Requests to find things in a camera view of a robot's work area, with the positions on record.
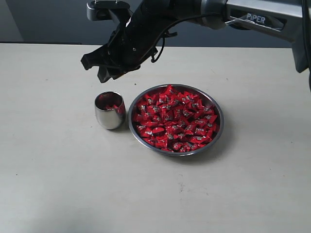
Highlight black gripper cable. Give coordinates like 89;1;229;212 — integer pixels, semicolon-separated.
150;13;222;64

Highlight stainless steel cup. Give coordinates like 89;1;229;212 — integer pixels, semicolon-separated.
94;91;126;130

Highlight pile of red wrapped candies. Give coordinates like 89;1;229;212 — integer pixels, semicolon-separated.
132;84;219;153

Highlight round steel bowl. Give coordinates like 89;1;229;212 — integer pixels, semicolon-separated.
127;83;225;157

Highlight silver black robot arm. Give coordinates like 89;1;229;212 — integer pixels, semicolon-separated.
81;0;311;83

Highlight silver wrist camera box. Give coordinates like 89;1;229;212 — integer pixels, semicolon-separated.
86;0;133;22

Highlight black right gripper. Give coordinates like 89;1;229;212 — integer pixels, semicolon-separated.
81;4;158;83

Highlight red candies inside cup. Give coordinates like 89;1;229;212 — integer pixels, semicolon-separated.
104;104;119;111

